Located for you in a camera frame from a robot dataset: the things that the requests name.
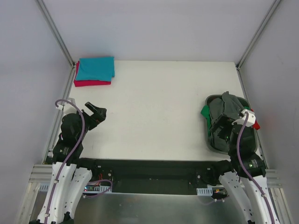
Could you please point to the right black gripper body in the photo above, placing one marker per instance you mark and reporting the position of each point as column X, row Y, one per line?
column 221, row 127

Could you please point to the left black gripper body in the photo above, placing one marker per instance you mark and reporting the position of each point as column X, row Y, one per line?
column 94, row 115

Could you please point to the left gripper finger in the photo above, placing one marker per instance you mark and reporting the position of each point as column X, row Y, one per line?
column 94, row 109
column 102, row 114

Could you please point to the grey t-shirt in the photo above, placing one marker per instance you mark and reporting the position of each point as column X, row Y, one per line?
column 226, row 106

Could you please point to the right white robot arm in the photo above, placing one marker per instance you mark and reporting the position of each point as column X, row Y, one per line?
column 244, row 175

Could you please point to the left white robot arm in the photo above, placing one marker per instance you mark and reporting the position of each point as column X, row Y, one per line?
column 68, row 177

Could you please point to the green t-shirt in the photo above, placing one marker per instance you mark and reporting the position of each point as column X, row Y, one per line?
column 205, row 112

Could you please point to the folded magenta t-shirt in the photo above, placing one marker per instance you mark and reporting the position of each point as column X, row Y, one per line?
column 86, row 82

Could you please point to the red t-shirt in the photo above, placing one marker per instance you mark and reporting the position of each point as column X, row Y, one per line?
column 256, row 125

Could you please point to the folded teal t-shirt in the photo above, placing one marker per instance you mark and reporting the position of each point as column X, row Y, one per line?
column 96, row 69

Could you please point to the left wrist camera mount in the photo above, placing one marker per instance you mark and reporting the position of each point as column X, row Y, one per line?
column 67, row 106

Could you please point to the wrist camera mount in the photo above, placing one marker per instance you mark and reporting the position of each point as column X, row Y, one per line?
column 247, row 118
column 67, row 106

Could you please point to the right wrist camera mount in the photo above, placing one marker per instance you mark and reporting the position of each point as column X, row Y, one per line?
column 247, row 118

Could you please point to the right aluminium frame post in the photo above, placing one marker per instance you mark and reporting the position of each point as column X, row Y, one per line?
column 258, row 32

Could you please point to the aluminium frame post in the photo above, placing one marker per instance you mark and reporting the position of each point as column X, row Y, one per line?
column 49, row 20
column 258, row 32

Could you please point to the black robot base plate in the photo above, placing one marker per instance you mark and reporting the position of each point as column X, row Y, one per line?
column 156, row 177

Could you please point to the right white cable duct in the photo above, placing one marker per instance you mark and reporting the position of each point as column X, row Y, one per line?
column 204, row 191

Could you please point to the white cable duct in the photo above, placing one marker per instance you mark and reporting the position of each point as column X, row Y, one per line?
column 204, row 191
column 91, row 189

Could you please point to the left white cable duct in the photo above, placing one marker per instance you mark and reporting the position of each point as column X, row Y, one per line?
column 91, row 189

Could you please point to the left aluminium frame post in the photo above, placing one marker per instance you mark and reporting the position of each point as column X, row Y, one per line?
column 49, row 20

